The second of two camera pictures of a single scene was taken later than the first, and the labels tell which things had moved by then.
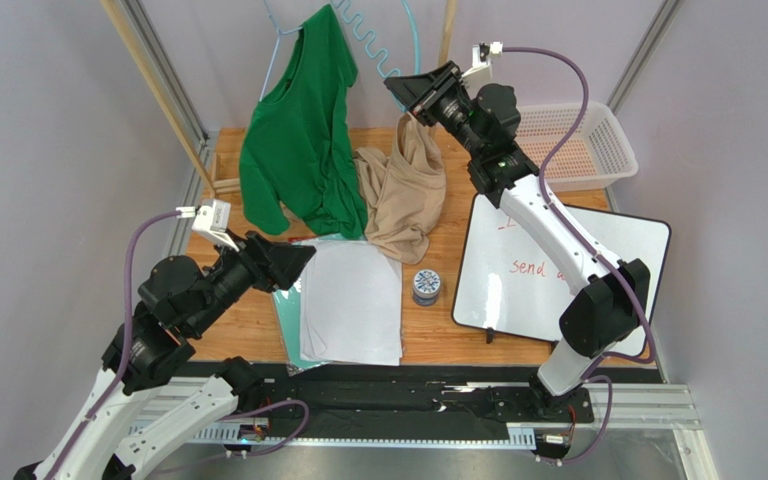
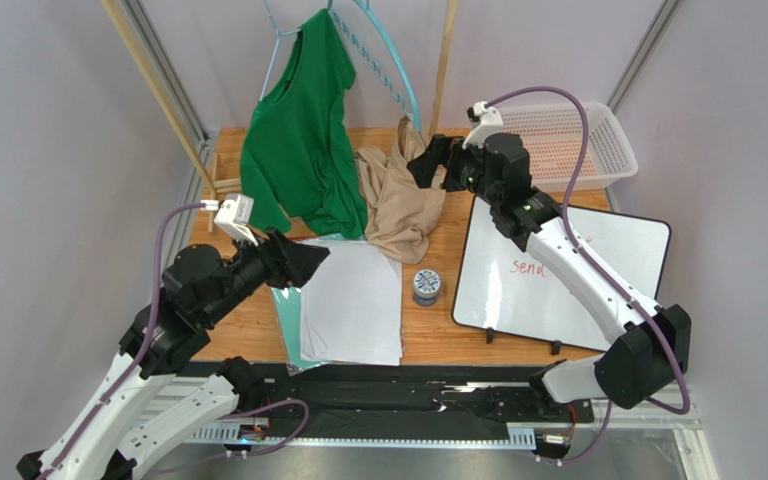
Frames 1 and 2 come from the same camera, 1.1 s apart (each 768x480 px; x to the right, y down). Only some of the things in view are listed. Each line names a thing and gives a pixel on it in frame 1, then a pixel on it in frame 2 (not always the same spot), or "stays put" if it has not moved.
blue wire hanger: (279, 33) stays put
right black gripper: (438, 94) to (455, 164)
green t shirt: (297, 156) stays put
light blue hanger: (392, 74) to (415, 116)
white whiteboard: (508, 285) stays put
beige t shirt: (404, 192) stays put
